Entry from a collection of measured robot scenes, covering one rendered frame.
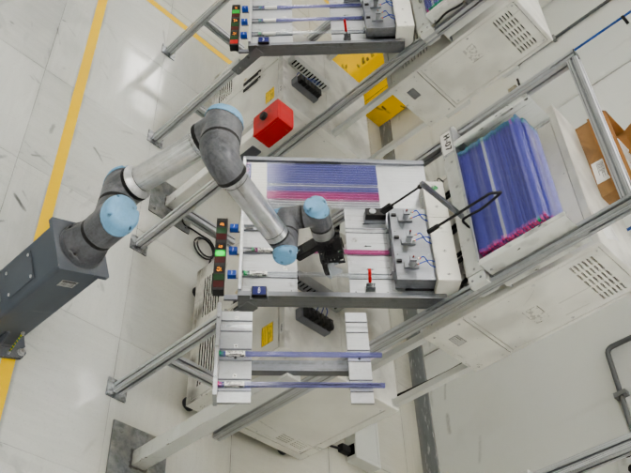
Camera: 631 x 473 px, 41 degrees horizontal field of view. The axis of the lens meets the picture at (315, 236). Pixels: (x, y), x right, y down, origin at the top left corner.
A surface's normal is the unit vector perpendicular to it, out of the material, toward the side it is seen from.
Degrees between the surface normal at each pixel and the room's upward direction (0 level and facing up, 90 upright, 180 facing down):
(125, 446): 0
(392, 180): 43
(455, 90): 90
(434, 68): 90
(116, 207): 7
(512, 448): 90
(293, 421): 90
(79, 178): 0
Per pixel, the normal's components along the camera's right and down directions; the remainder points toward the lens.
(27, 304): 0.26, 0.85
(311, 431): 0.03, 0.73
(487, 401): -0.69, -0.47
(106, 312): 0.72, -0.49
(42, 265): -0.64, -0.20
